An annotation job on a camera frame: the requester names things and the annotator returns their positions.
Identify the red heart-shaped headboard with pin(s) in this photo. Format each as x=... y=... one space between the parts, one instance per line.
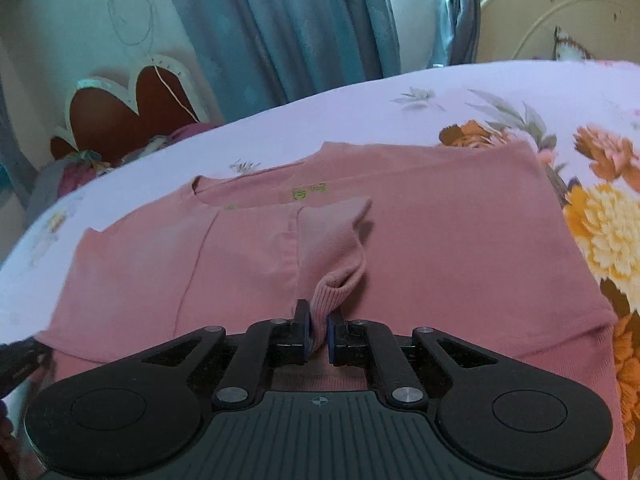
x=115 y=110

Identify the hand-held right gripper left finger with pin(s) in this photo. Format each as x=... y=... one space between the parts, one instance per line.
x=303 y=332

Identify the patterned crumpled cloth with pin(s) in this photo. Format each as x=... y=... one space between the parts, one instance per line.
x=92 y=159

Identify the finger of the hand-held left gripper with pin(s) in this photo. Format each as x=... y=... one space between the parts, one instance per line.
x=22 y=360

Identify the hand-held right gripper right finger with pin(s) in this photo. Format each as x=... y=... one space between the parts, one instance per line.
x=331 y=338

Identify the grey-blue curtain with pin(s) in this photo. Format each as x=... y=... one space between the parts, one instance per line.
x=457 y=5

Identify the white patterned pillow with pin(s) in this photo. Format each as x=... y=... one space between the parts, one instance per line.
x=570 y=46

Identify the floral bed sheet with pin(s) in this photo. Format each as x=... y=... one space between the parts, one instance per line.
x=350 y=110

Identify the pink knit sweater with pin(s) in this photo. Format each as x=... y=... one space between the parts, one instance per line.
x=425 y=240

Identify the blue patterned curtain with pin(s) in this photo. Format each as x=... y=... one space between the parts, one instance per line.
x=280 y=25

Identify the magenta blanket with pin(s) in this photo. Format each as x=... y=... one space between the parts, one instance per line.
x=192 y=132

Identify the window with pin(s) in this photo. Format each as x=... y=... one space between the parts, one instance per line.
x=412 y=15

